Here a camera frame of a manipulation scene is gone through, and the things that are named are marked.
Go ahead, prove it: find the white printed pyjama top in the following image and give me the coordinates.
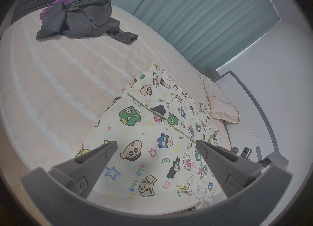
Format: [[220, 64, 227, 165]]
[[76, 63, 222, 207]]

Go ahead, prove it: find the bed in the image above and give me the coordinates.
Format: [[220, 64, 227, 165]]
[[0, 5, 282, 212]]

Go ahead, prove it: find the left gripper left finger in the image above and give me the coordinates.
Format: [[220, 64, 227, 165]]
[[50, 141, 118, 198]]

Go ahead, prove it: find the purple garment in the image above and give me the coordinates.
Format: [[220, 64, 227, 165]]
[[40, 0, 74, 21]]

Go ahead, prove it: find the black shirt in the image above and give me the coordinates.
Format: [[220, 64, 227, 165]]
[[36, 0, 139, 46]]

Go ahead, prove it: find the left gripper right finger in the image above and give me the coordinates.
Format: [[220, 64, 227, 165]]
[[195, 140, 266, 198]]

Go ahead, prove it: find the pink striped pillow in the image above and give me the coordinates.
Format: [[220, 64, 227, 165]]
[[199, 74, 242, 123]]

